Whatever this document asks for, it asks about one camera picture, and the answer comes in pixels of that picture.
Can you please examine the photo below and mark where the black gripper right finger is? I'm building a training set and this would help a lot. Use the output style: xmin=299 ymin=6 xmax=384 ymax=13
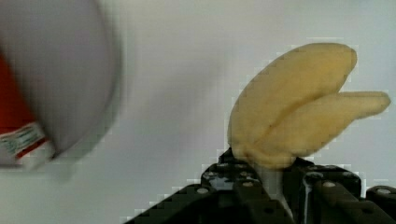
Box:
xmin=283 ymin=158 xmax=396 ymax=224

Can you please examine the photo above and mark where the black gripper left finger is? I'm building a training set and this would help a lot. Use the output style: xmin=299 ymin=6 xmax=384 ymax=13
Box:
xmin=124 ymin=150 xmax=294 ymax=224

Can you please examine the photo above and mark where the yellow plush banana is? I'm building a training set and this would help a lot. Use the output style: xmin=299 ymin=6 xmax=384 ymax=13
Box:
xmin=228 ymin=43 xmax=390 ymax=170

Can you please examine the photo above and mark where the red ketchup bottle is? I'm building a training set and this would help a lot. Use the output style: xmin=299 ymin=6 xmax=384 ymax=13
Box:
xmin=0 ymin=57 xmax=55 ymax=170

